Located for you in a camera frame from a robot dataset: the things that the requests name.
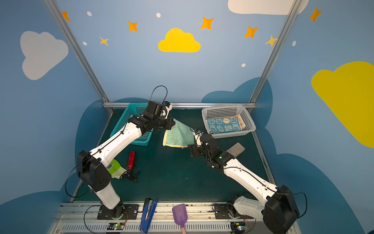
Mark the teal plastic basket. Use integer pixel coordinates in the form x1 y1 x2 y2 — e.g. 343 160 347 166
110 103 154 147

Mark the blue rabbit pattern towel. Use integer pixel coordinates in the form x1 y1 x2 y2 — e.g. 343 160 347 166
206 118 242 134

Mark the plain mint green towel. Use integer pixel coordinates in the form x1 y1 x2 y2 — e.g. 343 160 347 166
163 120 195 148

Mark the orange striped rabbit towel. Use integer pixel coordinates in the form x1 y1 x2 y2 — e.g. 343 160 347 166
229 115 246 130

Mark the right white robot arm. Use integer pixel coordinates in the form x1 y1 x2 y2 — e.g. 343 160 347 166
188 133 301 234

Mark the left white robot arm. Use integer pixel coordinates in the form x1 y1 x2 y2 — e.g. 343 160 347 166
77 101 175 211

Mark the grey sponge block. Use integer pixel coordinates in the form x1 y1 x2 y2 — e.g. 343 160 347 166
227 142 245 158

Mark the grey plastic basket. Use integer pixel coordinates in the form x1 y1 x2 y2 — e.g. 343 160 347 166
202 105 256 139

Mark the purple plastic scoop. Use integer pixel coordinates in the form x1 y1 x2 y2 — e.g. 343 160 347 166
172 203 188 234

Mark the blue stapler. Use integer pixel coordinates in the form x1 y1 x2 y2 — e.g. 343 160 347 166
139 198 158 234

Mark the right green circuit board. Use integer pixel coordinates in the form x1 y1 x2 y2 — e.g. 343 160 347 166
230 222 247 234

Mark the green circuit board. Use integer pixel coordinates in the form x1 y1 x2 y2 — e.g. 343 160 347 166
230 222 247 234
107 223 125 231

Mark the left green circuit board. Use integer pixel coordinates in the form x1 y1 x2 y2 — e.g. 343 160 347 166
107 223 125 231

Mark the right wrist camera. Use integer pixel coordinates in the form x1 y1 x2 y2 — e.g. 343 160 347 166
194 130 203 147

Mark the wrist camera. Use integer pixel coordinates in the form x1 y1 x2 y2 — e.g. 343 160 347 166
161 101 172 119
194 130 203 147

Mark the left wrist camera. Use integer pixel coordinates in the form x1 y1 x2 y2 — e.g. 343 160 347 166
161 101 172 119

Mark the red handled tool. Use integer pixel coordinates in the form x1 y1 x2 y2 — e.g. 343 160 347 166
127 151 136 170

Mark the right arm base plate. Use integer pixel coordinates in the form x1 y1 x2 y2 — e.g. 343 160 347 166
212 203 254 219

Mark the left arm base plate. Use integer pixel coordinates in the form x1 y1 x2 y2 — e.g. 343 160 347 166
97 203 139 220

